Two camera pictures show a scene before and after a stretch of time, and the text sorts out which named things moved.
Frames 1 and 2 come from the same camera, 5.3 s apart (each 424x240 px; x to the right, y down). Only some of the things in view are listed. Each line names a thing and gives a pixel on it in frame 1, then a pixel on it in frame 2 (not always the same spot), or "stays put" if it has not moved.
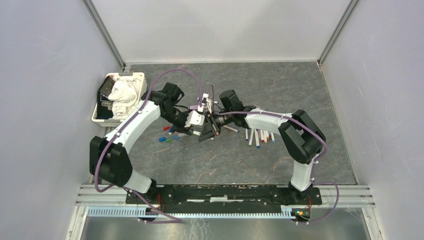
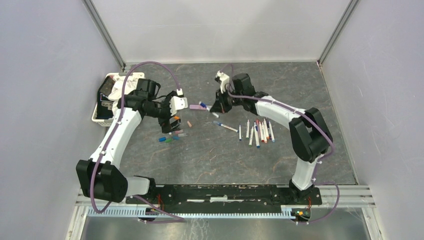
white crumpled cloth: x=127 y=92 stays put
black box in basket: x=104 y=104 stays put
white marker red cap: x=262 y=139 stays put
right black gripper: x=211 y=129 → x=219 y=106
